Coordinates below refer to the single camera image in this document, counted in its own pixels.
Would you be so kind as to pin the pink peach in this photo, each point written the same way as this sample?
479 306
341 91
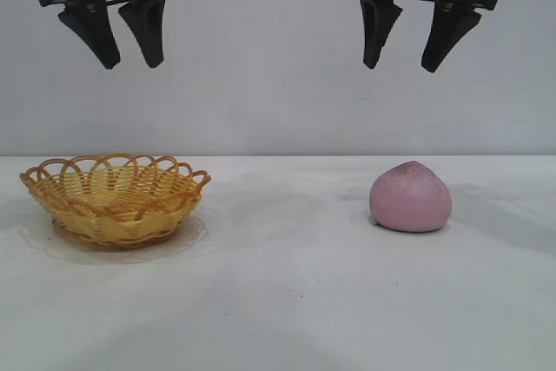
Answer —
410 199

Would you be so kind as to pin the yellow woven plastic basket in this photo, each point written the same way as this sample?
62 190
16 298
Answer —
113 223

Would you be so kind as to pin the clear glass plate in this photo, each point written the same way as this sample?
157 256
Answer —
193 236

